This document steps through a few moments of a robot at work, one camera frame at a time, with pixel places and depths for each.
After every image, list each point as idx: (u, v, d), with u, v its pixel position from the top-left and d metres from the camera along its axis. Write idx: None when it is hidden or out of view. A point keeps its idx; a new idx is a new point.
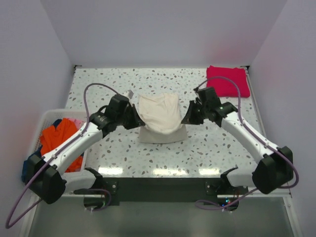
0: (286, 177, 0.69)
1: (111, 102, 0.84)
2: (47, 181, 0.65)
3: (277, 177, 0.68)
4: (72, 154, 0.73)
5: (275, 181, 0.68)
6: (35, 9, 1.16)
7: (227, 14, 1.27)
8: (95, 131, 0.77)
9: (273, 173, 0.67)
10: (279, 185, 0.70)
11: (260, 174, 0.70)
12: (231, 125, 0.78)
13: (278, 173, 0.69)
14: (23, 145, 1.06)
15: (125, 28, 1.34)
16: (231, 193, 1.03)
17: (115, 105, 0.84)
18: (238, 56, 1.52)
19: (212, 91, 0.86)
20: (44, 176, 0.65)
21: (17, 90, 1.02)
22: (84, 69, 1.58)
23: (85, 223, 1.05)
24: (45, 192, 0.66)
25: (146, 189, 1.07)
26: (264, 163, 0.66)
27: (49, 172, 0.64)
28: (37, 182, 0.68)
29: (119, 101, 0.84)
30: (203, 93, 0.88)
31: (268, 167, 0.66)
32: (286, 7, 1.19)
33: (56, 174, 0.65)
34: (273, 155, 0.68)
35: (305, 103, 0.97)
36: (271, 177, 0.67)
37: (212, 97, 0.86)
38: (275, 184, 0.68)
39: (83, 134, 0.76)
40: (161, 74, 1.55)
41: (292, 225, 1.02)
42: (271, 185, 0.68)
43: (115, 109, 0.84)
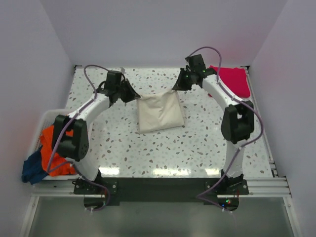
0: (248, 128, 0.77)
1: (108, 77, 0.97)
2: (77, 132, 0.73)
3: (239, 126, 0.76)
4: (90, 115, 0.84)
5: (236, 129, 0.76)
6: (36, 9, 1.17)
7: (227, 15, 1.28)
8: (103, 97, 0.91)
9: (235, 120, 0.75)
10: (242, 135, 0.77)
11: (225, 124, 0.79)
12: (209, 83, 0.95)
13: (241, 123, 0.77)
14: (23, 145, 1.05)
15: (125, 27, 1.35)
16: (232, 193, 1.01)
17: (112, 78, 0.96)
18: (238, 56, 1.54)
19: (199, 58, 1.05)
20: (74, 129, 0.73)
21: (17, 88, 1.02)
22: (85, 69, 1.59)
23: (84, 223, 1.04)
24: (76, 146, 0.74)
25: (146, 189, 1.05)
26: (228, 111, 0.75)
27: (78, 123, 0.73)
28: (64, 140, 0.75)
29: (115, 74, 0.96)
30: (191, 60, 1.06)
31: (231, 114, 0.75)
32: (285, 8, 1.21)
33: (84, 125, 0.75)
34: (237, 106, 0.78)
35: (305, 102, 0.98)
36: (233, 124, 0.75)
37: (198, 62, 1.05)
38: (236, 132, 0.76)
39: (95, 99, 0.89)
40: (161, 74, 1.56)
41: (292, 225, 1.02)
42: (233, 133, 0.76)
43: (113, 83, 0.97)
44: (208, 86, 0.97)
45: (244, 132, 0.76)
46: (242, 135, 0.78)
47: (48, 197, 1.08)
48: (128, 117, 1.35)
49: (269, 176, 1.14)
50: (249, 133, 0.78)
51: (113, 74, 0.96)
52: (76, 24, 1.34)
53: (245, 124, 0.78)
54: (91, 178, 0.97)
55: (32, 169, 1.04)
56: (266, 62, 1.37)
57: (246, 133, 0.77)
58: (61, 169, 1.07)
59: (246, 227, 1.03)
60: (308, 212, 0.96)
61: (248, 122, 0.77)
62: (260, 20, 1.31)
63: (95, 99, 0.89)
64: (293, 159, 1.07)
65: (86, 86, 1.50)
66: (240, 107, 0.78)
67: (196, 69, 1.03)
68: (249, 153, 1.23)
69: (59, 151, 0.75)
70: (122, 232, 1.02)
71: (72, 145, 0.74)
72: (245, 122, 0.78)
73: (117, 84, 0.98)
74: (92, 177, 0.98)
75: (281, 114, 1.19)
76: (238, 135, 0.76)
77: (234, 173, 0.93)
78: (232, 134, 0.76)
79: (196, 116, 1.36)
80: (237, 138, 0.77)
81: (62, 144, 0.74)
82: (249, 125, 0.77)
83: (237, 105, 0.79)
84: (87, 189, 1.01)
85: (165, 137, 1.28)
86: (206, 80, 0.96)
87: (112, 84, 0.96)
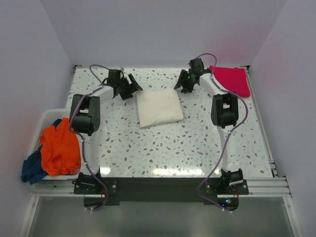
0: (233, 115, 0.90)
1: (110, 74, 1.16)
2: (94, 103, 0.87)
3: (224, 113, 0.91)
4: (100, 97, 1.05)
5: (222, 115, 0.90)
6: (35, 9, 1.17)
7: (226, 15, 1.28)
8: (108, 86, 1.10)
9: (220, 107, 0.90)
10: (228, 121, 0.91)
11: (214, 111, 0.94)
12: (204, 79, 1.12)
13: (226, 111, 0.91)
14: (23, 145, 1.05)
15: (125, 27, 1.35)
16: (231, 193, 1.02)
17: (113, 74, 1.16)
18: (238, 56, 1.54)
19: (199, 61, 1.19)
20: (91, 103, 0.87)
21: (17, 88, 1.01)
22: (84, 69, 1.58)
23: (84, 223, 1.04)
24: (92, 117, 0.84)
25: (146, 189, 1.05)
26: (215, 99, 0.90)
27: (94, 98, 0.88)
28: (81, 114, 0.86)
29: (115, 71, 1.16)
30: (192, 63, 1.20)
31: (217, 101, 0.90)
32: (284, 8, 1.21)
33: (98, 99, 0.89)
34: (224, 97, 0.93)
35: (305, 102, 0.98)
36: (218, 111, 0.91)
37: (198, 64, 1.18)
38: (222, 118, 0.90)
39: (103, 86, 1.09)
40: (161, 74, 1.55)
41: (292, 225, 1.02)
42: (219, 119, 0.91)
43: (114, 78, 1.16)
44: (203, 82, 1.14)
45: (230, 118, 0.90)
46: (228, 122, 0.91)
47: (48, 197, 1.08)
48: (128, 117, 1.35)
49: (269, 176, 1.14)
50: (234, 120, 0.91)
51: (114, 72, 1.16)
52: (76, 24, 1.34)
53: (230, 111, 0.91)
54: (93, 171, 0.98)
55: (32, 169, 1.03)
56: (265, 62, 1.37)
57: (231, 120, 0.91)
58: (60, 169, 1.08)
59: (246, 227, 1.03)
60: (307, 211, 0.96)
61: (233, 110, 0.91)
62: (260, 20, 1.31)
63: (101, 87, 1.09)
64: (293, 159, 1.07)
65: (86, 86, 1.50)
66: (227, 98, 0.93)
67: (195, 69, 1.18)
68: (249, 153, 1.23)
69: (75, 123, 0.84)
70: (122, 232, 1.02)
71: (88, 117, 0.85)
72: (231, 110, 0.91)
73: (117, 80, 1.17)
74: (94, 171, 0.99)
75: (280, 114, 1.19)
76: (223, 120, 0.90)
77: (230, 166, 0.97)
78: (218, 120, 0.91)
79: (196, 116, 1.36)
80: (224, 124, 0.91)
81: (80, 118, 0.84)
82: (234, 113, 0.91)
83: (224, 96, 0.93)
84: (87, 189, 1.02)
85: (165, 137, 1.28)
86: (203, 77, 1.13)
87: (113, 80, 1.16)
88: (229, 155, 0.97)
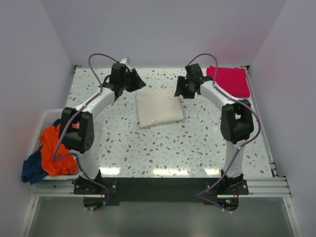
0: (247, 127, 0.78)
1: (113, 71, 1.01)
2: (84, 123, 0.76)
3: (237, 125, 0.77)
4: (96, 107, 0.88)
5: (235, 128, 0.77)
6: (36, 9, 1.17)
7: (226, 15, 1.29)
8: (109, 91, 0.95)
9: (232, 119, 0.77)
10: (241, 134, 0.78)
11: (224, 123, 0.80)
12: (206, 89, 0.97)
13: (239, 123, 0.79)
14: (23, 145, 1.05)
15: (125, 28, 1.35)
16: (231, 193, 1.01)
17: (117, 71, 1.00)
18: (238, 56, 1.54)
19: (195, 66, 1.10)
20: (81, 121, 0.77)
21: (17, 88, 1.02)
22: (85, 69, 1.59)
23: (84, 223, 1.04)
24: (82, 137, 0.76)
25: (146, 188, 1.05)
26: (225, 109, 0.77)
27: (85, 115, 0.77)
28: (71, 134, 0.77)
29: (119, 67, 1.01)
30: (189, 69, 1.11)
31: (228, 112, 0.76)
32: (284, 9, 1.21)
33: (90, 116, 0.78)
34: (234, 105, 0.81)
35: (305, 102, 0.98)
36: (231, 124, 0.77)
37: (195, 71, 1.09)
38: (236, 132, 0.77)
39: (101, 93, 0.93)
40: (161, 74, 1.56)
41: (291, 225, 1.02)
42: (232, 133, 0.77)
43: (118, 76, 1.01)
44: (205, 91, 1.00)
45: (243, 132, 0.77)
46: (242, 135, 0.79)
47: (48, 197, 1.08)
48: (128, 117, 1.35)
49: (269, 176, 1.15)
50: (248, 133, 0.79)
51: (117, 68, 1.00)
52: (76, 24, 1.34)
53: (243, 123, 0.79)
54: (91, 177, 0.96)
55: (32, 169, 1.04)
56: (265, 62, 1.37)
57: (245, 133, 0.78)
58: (61, 169, 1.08)
59: (246, 227, 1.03)
60: (308, 212, 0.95)
61: (246, 121, 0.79)
62: (260, 20, 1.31)
63: (101, 94, 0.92)
64: (293, 159, 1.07)
65: (86, 86, 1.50)
66: (237, 106, 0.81)
67: (194, 78, 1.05)
68: (248, 153, 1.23)
69: (65, 142, 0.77)
70: (122, 232, 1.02)
71: (78, 137, 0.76)
72: (244, 121, 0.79)
73: (121, 78, 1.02)
74: (92, 176, 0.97)
75: (280, 114, 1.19)
76: (237, 135, 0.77)
77: (233, 173, 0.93)
78: (231, 134, 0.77)
79: (196, 116, 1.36)
80: (237, 138, 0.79)
81: (69, 136, 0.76)
82: (248, 124, 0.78)
83: (234, 105, 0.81)
84: (87, 189, 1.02)
85: (165, 137, 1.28)
86: (204, 85, 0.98)
87: (117, 77, 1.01)
88: (235, 166, 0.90)
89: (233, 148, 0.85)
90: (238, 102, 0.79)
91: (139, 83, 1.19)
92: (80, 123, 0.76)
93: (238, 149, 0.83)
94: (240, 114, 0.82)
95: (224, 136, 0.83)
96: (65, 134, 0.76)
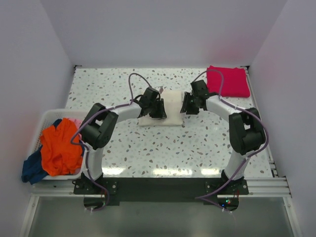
0: (258, 137, 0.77)
1: (145, 93, 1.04)
2: (108, 121, 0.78)
3: (248, 135, 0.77)
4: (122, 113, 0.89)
5: (245, 138, 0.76)
6: (36, 10, 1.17)
7: (226, 16, 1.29)
8: (137, 106, 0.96)
9: (241, 128, 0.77)
10: (253, 143, 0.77)
11: (233, 134, 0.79)
12: (212, 101, 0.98)
13: (250, 133, 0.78)
14: (23, 145, 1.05)
15: (125, 28, 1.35)
16: (231, 193, 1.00)
17: (149, 94, 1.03)
18: (238, 56, 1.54)
19: (201, 83, 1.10)
20: (106, 118, 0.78)
21: (17, 89, 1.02)
22: (84, 69, 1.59)
23: (84, 223, 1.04)
24: (100, 132, 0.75)
25: (146, 188, 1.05)
26: (232, 118, 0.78)
27: (112, 114, 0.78)
28: (91, 127, 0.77)
29: (152, 92, 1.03)
30: (195, 86, 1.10)
31: (235, 122, 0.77)
32: (284, 9, 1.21)
33: (115, 118, 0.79)
34: (242, 115, 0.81)
35: (305, 102, 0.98)
36: (241, 133, 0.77)
37: (201, 88, 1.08)
38: (246, 142, 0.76)
39: (131, 104, 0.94)
40: (161, 74, 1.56)
41: (291, 225, 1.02)
42: (243, 142, 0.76)
43: (149, 98, 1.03)
44: (212, 105, 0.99)
45: (254, 141, 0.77)
46: (253, 144, 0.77)
47: (48, 197, 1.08)
48: None
49: (269, 176, 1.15)
50: (259, 143, 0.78)
51: (151, 92, 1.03)
52: (76, 24, 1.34)
53: (254, 132, 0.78)
54: (93, 177, 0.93)
55: (32, 169, 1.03)
56: (265, 62, 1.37)
57: (256, 142, 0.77)
58: (60, 169, 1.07)
59: (246, 227, 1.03)
60: (308, 211, 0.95)
61: (256, 130, 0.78)
62: (260, 20, 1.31)
63: (130, 105, 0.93)
64: (293, 160, 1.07)
65: (85, 86, 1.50)
66: (246, 116, 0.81)
67: (199, 94, 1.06)
68: None
69: (83, 133, 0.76)
70: (122, 232, 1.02)
71: (97, 131, 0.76)
72: (254, 131, 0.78)
73: (150, 100, 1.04)
74: (94, 177, 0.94)
75: (280, 115, 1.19)
76: (248, 144, 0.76)
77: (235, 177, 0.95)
78: (242, 143, 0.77)
79: (196, 116, 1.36)
80: (247, 149, 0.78)
81: (89, 128, 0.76)
82: (258, 132, 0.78)
83: (242, 115, 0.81)
84: (87, 189, 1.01)
85: (165, 137, 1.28)
86: (210, 99, 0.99)
87: (147, 99, 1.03)
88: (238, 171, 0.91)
89: (241, 157, 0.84)
90: (246, 112, 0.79)
91: (163, 113, 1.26)
92: (105, 120, 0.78)
93: (245, 159, 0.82)
94: (249, 124, 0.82)
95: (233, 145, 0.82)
96: (87, 125, 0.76)
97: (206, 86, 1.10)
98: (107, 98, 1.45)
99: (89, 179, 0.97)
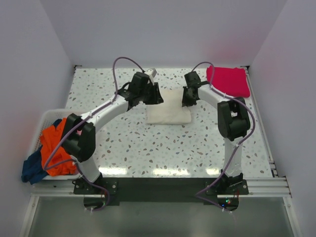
0: (243, 124, 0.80)
1: (134, 79, 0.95)
2: (85, 135, 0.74)
3: (233, 122, 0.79)
4: (104, 117, 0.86)
5: (231, 124, 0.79)
6: (36, 10, 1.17)
7: (226, 15, 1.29)
8: (123, 100, 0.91)
9: (228, 115, 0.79)
10: (239, 130, 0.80)
11: (221, 121, 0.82)
12: (203, 91, 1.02)
13: (235, 119, 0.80)
14: (23, 145, 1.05)
15: (124, 27, 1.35)
16: (231, 193, 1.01)
17: (138, 81, 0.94)
18: (238, 56, 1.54)
19: (194, 74, 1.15)
20: (82, 132, 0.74)
21: (17, 89, 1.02)
22: (84, 69, 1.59)
23: (84, 223, 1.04)
24: (79, 148, 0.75)
25: (146, 188, 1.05)
26: (220, 106, 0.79)
27: (87, 128, 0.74)
28: (72, 140, 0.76)
29: (141, 78, 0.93)
30: (187, 77, 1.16)
31: (223, 109, 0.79)
32: (284, 9, 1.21)
33: (92, 130, 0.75)
34: (230, 103, 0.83)
35: (306, 102, 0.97)
36: (227, 119, 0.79)
37: (193, 78, 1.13)
38: (232, 128, 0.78)
39: (113, 101, 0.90)
40: (161, 74, 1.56)
41: (292, 225, 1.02)
42: (229, 128, 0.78)
43: (137, 85, 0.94)
44: (202, 93, 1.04)
45: (240, 128, 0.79)
46: (239, 131, 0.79)
47: (48, 197, 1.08)
48: (128, 117, 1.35)
49: (269, 176, 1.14)
50: (245, 129, 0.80)
51: (139, 78, 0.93)
52: (76, 24, 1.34)
53: (240, 119, 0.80)
54: (90, 180, 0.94)
55: (32, 169, 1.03)
56: (265, 62, 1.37)
57: (242, 129, 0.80)
58: (60, 169, 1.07)
59: (246, 227, 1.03)
60: (308, 212, 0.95)
61: (242, 117, 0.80)
62: (260, 20, 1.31)
63: (113, 103, 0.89)
64: (294, 160, 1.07)
65: (85, 86, 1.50)
66: (233, 104, 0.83)
67: (191, 84, 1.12)
68: (249, 153, 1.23)
69: (64, 147, 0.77)
70: (121, 232, 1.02)
71: (77, 145, 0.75)
72: (240, 118, 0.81)
73: (140, 88, 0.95)
74: (92, 179, 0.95)
75: (281, 114, 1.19)
76: (234, 130, 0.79)
77: (232, 172, 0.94)
78: (228, 129, 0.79)
79: (196, 116, 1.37)
80: (234, 136, 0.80)
81: (69, 143, 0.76)
82: (244, 120, 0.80)
83: (229, 103, 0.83)
84: (87, 189, 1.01)
85: (165, 137, 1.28)
86: (201, 88, 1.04)
87: (136, 88, 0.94)
88: (234, 164, 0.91)
89: (231, 146, 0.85)
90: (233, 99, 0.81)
91: (157, 98, 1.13)
92: (82, 134, 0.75)
93: (235, 146, 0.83)
94: (236, 111, 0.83)
95: (222, 134, 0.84)
96: (66, 140, 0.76)
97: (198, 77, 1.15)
98: (107, 98, 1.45)
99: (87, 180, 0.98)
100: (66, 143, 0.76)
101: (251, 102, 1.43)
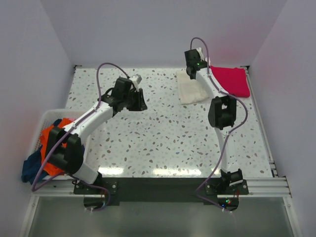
0: (230, 117, 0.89)
1: (117, 84, 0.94)
2: (71, 147, 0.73)
3: (222, 115, 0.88)
4: (89, 126, 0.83)
5: (220, 118, 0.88)
6: (36, 10, 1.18)
7: (226, 15, 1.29)
8: (107, 107, 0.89)
9: (219, 110, 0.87)
10: (226, 123, 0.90)
11: (211, 112, 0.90)
12: (201, 75, 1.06)
13: (224, 113, 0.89)
14: (23, 145, 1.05)
15: (124, 27, 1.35)
16: (232, 193, 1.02)
17: (121, 86, 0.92)
18: (238, 56, 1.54)
19: (193, 52, 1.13)
20: (67, 144, 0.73)
21: (17, 88, 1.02)
22: (84, 69, 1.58)
23: (84, 223, 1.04)
24: (67, 161, 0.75)
25: (146, 189, 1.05)
26: (214, 101, 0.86)
27: (72, 140, 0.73)
28: (58, 154, 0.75)
29: (124, 82, 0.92)
30: (187, 55, 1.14)
31: (217, 104, 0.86)
32: (284, 9, 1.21)
33: (78, 141, 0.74)
34: (222, 98, 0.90)
35: (306, 102, 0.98)
36: (217, 113, 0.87)
37: (193, 57, 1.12)
38: (220, 120, 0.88)
39: (97, 109, 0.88)
40: (161, 74, 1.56)
41: (292, 226, 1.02)
42: (217, 121, 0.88)
43: (121, 90, 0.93)
44: (199, 77, 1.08)
45: (227, 121, 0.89)
46: (225, 123, 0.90)
47: (48, 197, 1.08)
48: (128, 117, 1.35)
49: (269, 176, 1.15)
50: (232, 121, 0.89)
51: (123, 83, 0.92)
52: (76, 24, 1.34)
53: (228, 113, 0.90)
54: (89, 182, 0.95)
55: (32, 169, 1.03)
56: (265, 63, 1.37)
57: (229, 122, 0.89)
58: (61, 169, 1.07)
59: (247, 228, 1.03)
60: (308, 212, 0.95)
61: (231, 112, 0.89)
62: (260, 20, 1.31)
63: (96, 111, 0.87)
64: (294, 160, 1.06)
65: (85, 86, 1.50)
66: (225, 99, 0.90)
67: (191, 62, 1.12)
68: (249, 153, 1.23)
69: (51, 162, 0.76)
70: (121, 232, 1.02)
71: (63, 158, 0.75)
72: (228, 112, 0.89)
73: (124, 93, 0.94)
74: (90, 181, 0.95)
75: (280, 114, 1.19)
76: (222, 123, 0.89)
77: (229, 167, 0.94)
78: (216, 122, 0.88)
79: (196, 116, 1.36)
80: (222, 125, 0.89)
81: (56, 157, 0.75)
82: (231, 114, 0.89)
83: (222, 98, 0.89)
84: (87, 189, 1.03)
85: (165, 137, 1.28)
86: (199, 72, 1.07)
87: (120, 93, 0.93)
88: (229, 156, 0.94)
89: (222, 137, 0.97)
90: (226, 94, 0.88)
91: (141, 105, 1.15)
92: (67, 147, 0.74)
93: (226, 135, 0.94)
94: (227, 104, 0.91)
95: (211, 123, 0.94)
96: (52, 155, 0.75)
97: (199, 55, 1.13)
98: None
99: (86, 184, 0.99)
100: (53, 159, 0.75)
101: (252, 103, 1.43)
